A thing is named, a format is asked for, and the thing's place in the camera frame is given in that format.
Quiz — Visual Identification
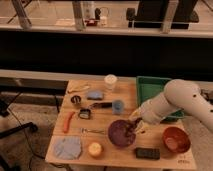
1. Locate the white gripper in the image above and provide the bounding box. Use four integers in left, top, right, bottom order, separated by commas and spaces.
128, 108, 144, 133

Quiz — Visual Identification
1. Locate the dark red grape bunch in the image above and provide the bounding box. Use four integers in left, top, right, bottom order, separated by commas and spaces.
117, 118, 141, 138

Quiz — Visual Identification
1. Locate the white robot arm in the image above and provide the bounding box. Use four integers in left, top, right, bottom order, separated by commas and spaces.
129, 79, 213, 132

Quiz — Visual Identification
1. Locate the purple bowl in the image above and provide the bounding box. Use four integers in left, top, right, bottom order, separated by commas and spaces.
108, 120, 136, 148

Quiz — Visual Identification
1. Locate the orange-red bowl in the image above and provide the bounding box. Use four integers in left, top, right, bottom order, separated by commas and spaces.
162, 127, 191, 154

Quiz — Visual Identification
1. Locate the black remote control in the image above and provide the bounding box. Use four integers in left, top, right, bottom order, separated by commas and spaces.
135, 147, 160, 160

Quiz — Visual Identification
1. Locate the blue plastic cup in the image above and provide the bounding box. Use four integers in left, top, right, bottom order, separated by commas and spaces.
112, 100, 124, 114

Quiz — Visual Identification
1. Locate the green plastic tray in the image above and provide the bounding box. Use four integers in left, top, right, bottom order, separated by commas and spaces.
135, 76, 185, 122

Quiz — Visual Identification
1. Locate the yellow round fruit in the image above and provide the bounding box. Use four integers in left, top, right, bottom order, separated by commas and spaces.
88, 142, 103, 157

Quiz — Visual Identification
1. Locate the white plastic cup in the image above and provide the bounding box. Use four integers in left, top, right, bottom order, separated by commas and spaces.
104, 74, 117, 90

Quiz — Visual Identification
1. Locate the metal fork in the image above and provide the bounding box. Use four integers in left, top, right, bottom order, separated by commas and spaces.
80, 128, 106, 135

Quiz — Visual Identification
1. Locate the blue sponge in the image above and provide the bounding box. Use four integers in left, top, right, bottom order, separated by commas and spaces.
86, 91, 104, 100

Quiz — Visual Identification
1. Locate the blue cloth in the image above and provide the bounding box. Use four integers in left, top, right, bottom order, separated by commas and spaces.
53, 136, 82, 160

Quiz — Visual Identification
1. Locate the black handled tool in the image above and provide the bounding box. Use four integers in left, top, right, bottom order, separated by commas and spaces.
90, 102, 112, 109

